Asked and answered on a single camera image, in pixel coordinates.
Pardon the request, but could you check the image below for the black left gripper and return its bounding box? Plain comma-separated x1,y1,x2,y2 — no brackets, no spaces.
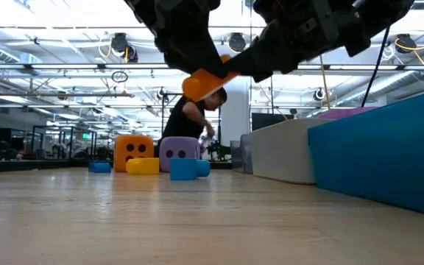
125,0,230,80

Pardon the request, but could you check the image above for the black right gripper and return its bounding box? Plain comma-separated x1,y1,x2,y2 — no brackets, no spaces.
223,0,356,83

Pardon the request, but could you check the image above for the orange wedge block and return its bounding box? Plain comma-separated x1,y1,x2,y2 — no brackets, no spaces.
181,54,241,104

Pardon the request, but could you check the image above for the person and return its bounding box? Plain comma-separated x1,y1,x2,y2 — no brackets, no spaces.
155,87,229,149

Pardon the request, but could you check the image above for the white square column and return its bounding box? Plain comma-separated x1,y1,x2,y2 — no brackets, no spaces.
221,79,252,146

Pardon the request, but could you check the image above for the purple foam die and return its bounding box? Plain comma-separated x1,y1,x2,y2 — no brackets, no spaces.
158,136,202,173

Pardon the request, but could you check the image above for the purple plastic bucket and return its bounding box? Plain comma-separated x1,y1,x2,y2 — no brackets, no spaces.
317,106,379,121

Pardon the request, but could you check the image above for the black device on stand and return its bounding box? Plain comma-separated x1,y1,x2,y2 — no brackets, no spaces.
201,135,232,162

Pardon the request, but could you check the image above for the white plastic bin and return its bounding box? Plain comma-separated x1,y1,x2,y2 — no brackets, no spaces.
247,118,333,185

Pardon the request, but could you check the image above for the smoky translucent plastic bin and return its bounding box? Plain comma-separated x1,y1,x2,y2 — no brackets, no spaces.
229,139,254,174

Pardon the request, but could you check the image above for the orange foam die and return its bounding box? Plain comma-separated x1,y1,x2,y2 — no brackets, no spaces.
113,134,155,173

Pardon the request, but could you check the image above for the light blue block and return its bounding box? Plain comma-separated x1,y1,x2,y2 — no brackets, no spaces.
169,158,211,182

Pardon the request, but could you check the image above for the yellow one-stud block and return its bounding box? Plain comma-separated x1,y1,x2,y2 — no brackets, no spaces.
124,157,160,176

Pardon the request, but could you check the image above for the small blue brick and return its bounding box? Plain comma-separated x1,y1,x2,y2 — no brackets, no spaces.
88,160,112,174

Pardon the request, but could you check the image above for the teal plastic bin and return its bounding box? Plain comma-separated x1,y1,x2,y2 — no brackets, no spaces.
306,89,424,219

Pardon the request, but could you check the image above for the black ceiling cable reel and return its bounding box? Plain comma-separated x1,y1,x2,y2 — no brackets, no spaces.
312,87,327,102
227,32,247,53
395,33,417,54
110,32,139,63

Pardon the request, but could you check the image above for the yellow cable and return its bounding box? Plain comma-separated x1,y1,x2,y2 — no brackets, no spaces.
319,54,331,110

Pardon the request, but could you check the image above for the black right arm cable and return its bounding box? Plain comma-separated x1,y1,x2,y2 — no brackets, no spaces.
361,25,392,107

